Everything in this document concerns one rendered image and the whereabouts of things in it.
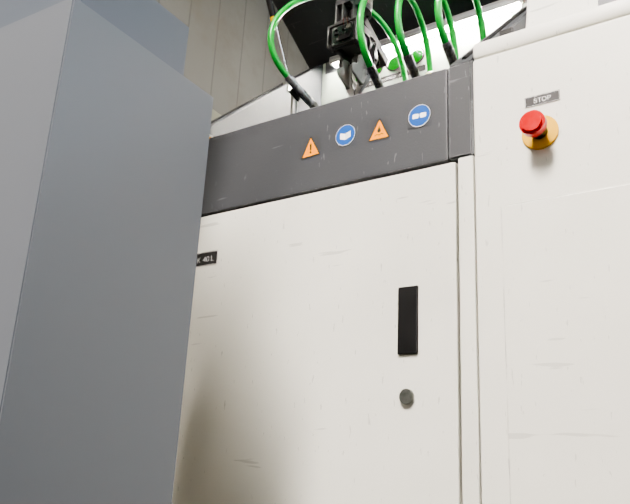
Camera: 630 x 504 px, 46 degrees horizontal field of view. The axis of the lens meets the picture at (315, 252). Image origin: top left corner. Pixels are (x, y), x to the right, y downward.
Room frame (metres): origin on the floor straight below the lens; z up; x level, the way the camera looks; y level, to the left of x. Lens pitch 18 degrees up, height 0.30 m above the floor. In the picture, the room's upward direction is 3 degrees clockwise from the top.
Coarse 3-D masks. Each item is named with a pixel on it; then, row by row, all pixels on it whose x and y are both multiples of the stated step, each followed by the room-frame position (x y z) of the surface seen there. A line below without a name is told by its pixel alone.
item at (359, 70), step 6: (360, 60) 1.34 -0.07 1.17; (354, 66) 1.33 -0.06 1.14; (360, 66) 1.34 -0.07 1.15; (366, 66) 1.35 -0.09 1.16; (354, 72) 1.33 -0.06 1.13; (360, 72) 1.35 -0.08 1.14; (366, 72) 1.35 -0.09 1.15; (360, 78) 1.35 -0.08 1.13; (366, 78) 1.35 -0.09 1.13; (360, 84) 1.36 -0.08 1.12; (366, 84) 1.36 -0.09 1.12; (360, 90) 1.36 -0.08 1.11
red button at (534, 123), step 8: (528, 112) 0.90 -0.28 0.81; (536, 112) 0.89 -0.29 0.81; (520, 120) 0.91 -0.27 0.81; (528, 120) 0.90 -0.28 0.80; (536, 120) 0.89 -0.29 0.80; (544, 120) 0.89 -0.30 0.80; (552, 120) 0.92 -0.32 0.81; (520, 128) 0.91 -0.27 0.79; (528, 128) 0.90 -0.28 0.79; (536, 128) 0.89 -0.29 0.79; (544, 128) 0.90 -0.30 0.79; (552, 128) 0.92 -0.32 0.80; (528, 136) 0.91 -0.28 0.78; (536, 136) 0.92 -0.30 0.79; (544, 136) 0.92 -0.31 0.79; (552, 136) 0.92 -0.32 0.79; (528, 144) 0.94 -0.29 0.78; (536, 144) 0.93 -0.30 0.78; (544, 144) 0.92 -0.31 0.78
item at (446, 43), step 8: (440, 0) 1.14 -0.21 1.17; (472, 0) 1.29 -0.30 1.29; (440, 8) 1.14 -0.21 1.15; (480, 8) 1.30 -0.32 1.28; (440, 16) 1.14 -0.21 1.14; (480, 16) 1.31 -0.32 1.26; (440, 24) 1.15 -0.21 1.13; (480, 24) 1.31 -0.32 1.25; (440, 32) 1.16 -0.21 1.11; (480, 32) 1.32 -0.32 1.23; (448, 40) 1.17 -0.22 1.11; (480, 40) 1.32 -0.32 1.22; (448, 48) 1.17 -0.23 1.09; (448, 56) 1.18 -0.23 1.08; (456, 56) 1.19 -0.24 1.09
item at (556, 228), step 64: (576, 0) 1.15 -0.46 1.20; (512, 64) 0.95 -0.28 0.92; (576, 64) 0.90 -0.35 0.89; (512, 128) 0.95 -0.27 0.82; (576, 128) 0.90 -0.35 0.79; (512, 192) 0.95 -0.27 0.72; (576, 192) 0.90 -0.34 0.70; (512, 256) 0.95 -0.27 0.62; (576, 256) 0.90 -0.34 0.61; (512, 320) 0.96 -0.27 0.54; (576, 320) 0.91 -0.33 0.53; (512, 384) 0.96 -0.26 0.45; (576, 384) 0.91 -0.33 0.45; (512, 448) 0.96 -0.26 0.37; (576, 448) 0.91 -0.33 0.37
